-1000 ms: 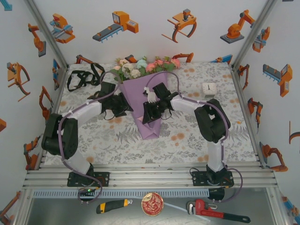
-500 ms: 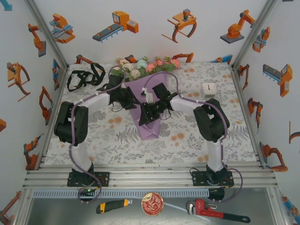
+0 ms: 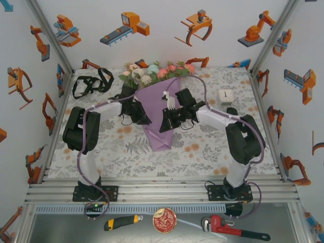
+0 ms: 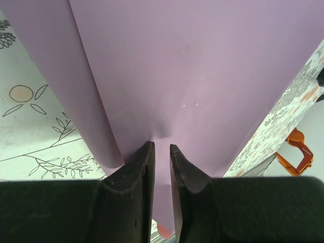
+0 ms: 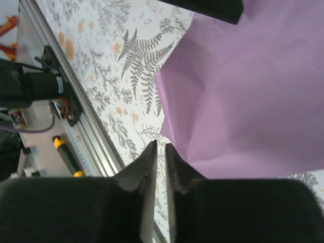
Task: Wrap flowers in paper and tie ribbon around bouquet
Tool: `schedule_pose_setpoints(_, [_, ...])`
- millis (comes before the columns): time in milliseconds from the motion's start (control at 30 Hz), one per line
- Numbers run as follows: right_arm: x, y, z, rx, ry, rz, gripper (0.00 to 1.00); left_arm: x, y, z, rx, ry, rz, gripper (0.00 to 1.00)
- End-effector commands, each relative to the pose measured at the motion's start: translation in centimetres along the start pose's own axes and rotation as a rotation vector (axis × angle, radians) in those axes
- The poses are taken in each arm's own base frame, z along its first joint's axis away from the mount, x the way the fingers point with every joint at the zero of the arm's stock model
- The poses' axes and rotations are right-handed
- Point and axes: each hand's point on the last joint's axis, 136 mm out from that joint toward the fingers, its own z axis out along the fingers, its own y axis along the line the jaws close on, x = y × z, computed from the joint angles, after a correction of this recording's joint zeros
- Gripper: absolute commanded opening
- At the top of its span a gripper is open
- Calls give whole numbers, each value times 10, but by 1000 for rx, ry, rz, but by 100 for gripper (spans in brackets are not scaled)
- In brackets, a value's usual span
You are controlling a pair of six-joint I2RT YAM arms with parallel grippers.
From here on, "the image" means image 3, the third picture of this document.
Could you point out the pink and purple wrapping paper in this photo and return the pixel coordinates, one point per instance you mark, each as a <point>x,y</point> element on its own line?
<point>157,136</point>

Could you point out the artificial flower bouquet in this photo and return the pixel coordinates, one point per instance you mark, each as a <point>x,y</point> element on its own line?
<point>141,76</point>

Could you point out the black printed ribbon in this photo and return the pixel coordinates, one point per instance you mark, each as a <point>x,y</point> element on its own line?
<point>88,80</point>

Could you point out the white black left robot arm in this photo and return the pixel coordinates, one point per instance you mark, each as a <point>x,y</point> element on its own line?
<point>81,129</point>

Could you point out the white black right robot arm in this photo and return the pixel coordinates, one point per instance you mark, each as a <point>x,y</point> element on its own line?
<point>243,141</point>

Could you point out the small white square clock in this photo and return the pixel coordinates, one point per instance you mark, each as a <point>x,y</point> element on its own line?
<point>226,96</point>

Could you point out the round red gold tin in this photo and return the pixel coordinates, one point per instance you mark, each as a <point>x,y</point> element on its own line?
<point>164,220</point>

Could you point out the black control board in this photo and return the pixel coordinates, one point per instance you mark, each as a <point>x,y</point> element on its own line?
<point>95,206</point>
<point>235,208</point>

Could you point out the yellow black utility knife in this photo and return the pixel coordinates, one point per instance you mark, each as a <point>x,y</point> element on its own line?
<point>111,224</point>

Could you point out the red pipe wrench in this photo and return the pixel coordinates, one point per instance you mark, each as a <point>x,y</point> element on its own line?
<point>220,226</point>

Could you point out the grey metal shelf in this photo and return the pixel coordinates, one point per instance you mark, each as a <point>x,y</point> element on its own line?
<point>76,230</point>

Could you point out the aluminium side rail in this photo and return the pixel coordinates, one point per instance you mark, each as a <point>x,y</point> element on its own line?
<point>64,96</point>
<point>274,152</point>

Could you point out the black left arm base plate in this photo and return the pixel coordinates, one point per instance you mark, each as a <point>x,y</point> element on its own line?
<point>111,193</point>

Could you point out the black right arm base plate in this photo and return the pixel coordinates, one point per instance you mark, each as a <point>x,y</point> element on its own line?
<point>215,193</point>

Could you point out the aluminium frame post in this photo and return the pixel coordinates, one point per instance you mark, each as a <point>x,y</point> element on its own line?
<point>51,38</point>
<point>273,38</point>

